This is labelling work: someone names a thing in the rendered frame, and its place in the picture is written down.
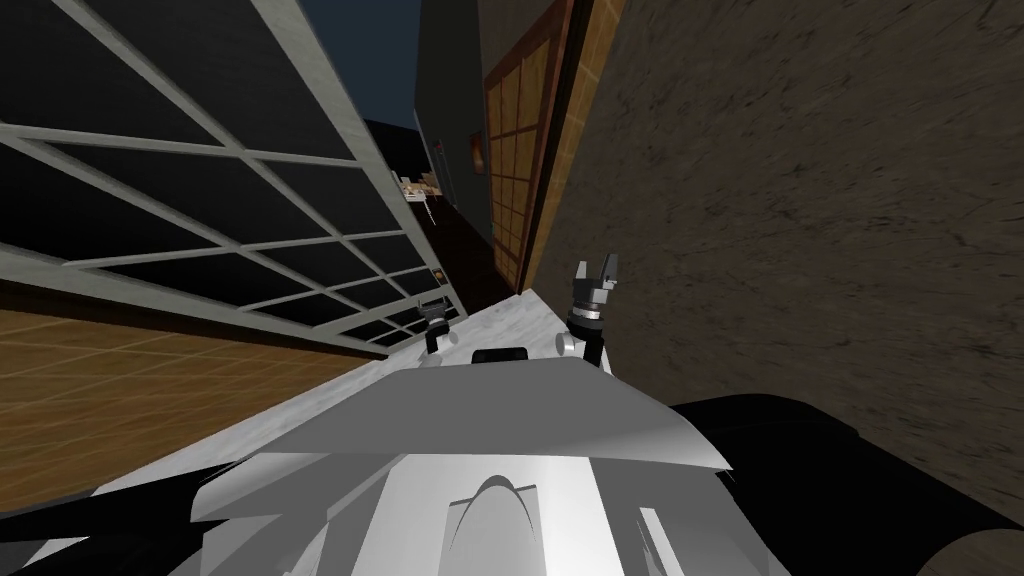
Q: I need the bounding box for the brown wooden panelled door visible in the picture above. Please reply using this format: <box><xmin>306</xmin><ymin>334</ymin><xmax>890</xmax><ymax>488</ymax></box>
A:
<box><xmin>482</xmin><ymin>0</ymin><xmax>579</xmax><ymax>294</ymax></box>

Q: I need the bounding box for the small table with items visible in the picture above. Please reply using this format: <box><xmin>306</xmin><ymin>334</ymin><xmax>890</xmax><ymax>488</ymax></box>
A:
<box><xmin>393</xmin><ymin>169</ymin><xmax>446</xmax><ymax>227</ymax></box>

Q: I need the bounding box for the large white-framed grid window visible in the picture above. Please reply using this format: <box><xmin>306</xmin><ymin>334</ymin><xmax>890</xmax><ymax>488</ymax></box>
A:
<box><xmin>0</xmin><ymin>0</ymin><xmax>470</xmax><ymax>358</ymax></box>

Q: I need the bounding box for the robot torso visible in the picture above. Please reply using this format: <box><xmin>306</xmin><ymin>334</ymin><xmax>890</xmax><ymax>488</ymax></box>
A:
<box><xmin>190</xmin><ymin>347</ymin><xmax>795</xmax><ymax>576</ymax></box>

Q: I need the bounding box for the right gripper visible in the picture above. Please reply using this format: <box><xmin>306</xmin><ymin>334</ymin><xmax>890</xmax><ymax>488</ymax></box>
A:
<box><xmin>571</xmin><ymin>253</ymin><xmax>621</xmax><ymax>309</ymax></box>

